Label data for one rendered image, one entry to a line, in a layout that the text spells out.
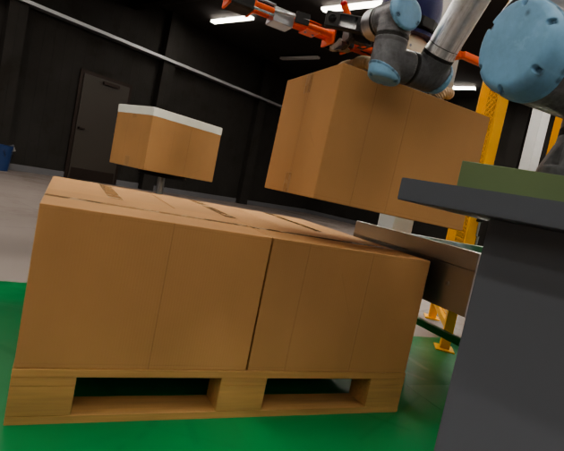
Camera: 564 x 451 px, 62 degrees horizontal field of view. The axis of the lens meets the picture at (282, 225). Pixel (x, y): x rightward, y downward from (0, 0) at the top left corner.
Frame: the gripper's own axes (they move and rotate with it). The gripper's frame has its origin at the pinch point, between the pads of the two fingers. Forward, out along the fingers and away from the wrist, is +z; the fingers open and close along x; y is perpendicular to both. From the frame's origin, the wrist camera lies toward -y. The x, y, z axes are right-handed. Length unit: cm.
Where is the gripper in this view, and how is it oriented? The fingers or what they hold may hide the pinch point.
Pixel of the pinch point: (331, 37)
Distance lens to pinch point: 165.5
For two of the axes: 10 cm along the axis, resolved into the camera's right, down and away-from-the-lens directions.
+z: -4.0, -1.6, 9.0
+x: 2.0, -9.8, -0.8
